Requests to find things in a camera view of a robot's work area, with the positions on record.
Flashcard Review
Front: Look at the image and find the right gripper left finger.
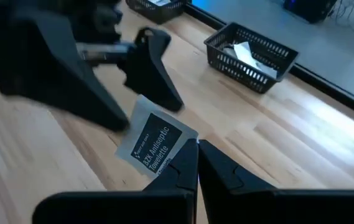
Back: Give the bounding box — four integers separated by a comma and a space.
143, 138, 200, 224

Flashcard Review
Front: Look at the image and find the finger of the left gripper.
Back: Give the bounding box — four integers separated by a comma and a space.
123, 26, 185, 113
0, 7, 131, 133

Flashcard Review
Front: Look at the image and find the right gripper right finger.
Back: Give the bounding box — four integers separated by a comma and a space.
198, 139, 277, 224

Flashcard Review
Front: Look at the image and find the square antiseptic towelette packet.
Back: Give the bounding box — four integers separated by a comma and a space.
148, 0, 172, 7
114, 95, 200, 181

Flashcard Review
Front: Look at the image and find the black plastic mesh basket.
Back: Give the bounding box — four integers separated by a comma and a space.
203, 21, 300, 95
125, 0, 190, 26

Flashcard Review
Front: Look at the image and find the long white bandage packet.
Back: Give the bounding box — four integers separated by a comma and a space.
223, 41, 279, 79

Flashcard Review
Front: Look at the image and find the black equipment box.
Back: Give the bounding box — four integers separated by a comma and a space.
283, 0, 338, 24

